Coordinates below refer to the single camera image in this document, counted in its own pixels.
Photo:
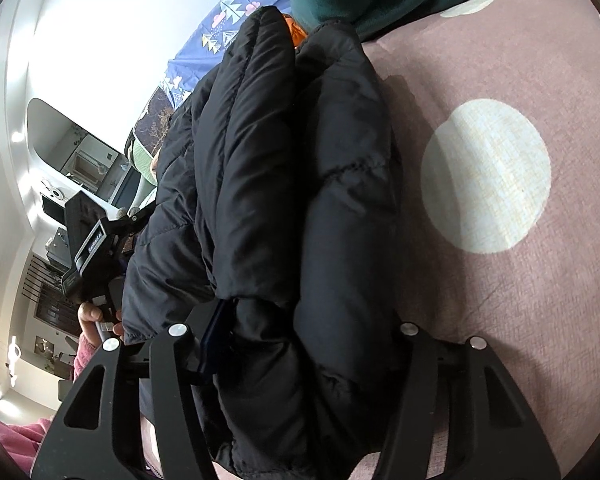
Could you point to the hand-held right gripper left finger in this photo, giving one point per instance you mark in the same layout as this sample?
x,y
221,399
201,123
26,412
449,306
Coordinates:
x,y
214,332

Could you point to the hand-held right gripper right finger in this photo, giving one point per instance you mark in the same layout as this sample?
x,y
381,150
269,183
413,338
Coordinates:
x,y
410,360

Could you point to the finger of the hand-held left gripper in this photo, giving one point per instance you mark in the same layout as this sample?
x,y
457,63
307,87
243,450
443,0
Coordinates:
x,y
130,222

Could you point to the black puffer jacket orange lining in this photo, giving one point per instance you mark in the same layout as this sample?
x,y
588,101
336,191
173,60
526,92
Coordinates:
x,y
280,185

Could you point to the person's left forearm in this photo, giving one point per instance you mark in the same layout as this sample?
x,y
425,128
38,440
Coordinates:
x,y
82,360

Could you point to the person's left hand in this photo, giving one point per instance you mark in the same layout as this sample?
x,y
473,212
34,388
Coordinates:
x,y
87,317

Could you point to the light green pillow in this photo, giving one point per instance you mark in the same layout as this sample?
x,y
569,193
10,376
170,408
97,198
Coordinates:
x,y
142,160

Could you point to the dark wooden cabinet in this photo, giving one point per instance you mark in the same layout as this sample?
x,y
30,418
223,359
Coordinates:
x,y
50,310

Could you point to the dark patterned pillow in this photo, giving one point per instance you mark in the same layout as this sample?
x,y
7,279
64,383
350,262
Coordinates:
x,y
152,120

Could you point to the pink bedsheet with white dots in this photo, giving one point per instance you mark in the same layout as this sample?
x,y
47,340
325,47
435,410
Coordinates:
x,y
505,310

